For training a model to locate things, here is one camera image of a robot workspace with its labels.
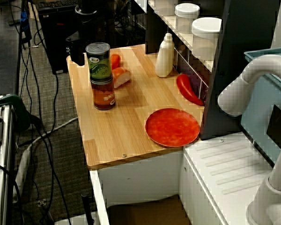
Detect orange toy sausage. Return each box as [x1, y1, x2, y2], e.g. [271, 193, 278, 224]
[110, 53, 121, 70]

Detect red round plate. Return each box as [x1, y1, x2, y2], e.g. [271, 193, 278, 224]
[144, 108, 200, 148]

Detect green clamp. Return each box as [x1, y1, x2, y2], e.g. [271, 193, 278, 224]
[0, 93, 31, 132]

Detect red toy pepper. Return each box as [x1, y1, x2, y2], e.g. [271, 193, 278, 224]
[176, 74, 205, 106]

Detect small white lidded jar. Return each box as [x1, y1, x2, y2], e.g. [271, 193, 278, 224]
[174, 3, 201, 34]

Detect white plastic squeeze bottle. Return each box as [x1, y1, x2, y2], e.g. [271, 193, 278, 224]
[155, 32, 175, 78]

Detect white cable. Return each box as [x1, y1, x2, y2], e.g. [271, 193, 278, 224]
[13, 116, 79, 197]

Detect long black cable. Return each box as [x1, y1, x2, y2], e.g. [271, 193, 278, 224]
[21, 0, 72, 225]

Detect dark tiled backsplash unit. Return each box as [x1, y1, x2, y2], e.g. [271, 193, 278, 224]
[145, 0, 281, 140]

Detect cream wooden shelf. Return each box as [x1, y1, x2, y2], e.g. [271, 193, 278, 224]
[148, 0, 216, 72]

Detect white sink with drainboard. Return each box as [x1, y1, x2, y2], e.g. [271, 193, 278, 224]
[90, 132, 281, 225]

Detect aluminium frame rail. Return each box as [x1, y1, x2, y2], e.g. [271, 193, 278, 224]
[0, 95, 17, 225]

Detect white toy kitchen cabinet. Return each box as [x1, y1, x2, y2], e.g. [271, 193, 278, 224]
[89, 150, 185, 204]

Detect orange-brown sauce can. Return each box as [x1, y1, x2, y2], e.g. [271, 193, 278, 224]
[90, 77, 116, 111]

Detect grey toy faucet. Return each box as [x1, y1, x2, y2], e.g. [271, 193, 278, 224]
[217, 54, 281, 225]

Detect black computer tower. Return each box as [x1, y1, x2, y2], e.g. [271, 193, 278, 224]
[36, 2, 79, 75]

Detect black keyboard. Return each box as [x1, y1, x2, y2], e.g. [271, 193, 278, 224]
[36, 0, 78, 9]

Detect black upright rod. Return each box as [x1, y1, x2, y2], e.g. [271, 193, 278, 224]
[81, 192, 96, 225]

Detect large white lidded jar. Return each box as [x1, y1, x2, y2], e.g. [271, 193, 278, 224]
[191, 17, 222, 62]

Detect green pickle can grey lid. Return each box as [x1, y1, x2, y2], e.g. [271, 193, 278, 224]
[85, 42, 113, 83]

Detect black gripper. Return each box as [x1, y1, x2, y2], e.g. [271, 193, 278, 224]
[65, 35, 88, 67]

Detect salmon sushi toy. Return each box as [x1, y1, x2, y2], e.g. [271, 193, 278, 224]
[111, 67, 132, 89]

